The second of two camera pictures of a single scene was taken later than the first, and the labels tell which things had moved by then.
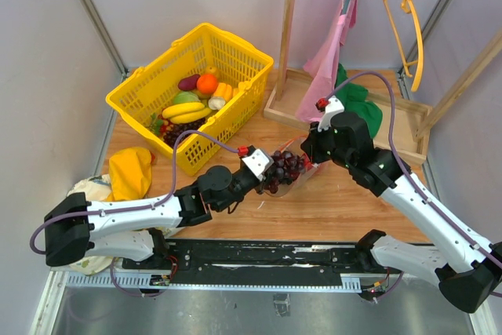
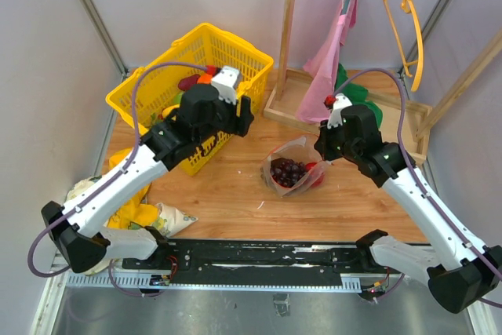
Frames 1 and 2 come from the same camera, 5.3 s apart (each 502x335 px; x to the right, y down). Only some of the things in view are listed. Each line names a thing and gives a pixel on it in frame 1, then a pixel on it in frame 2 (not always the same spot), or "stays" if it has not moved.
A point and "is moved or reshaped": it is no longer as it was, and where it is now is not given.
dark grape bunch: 285,167 is moved or reshaped
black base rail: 258,262 stays
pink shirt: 321,69 stays
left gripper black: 260,186 -> 239,125
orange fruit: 207,83 stays
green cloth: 354,96 stays
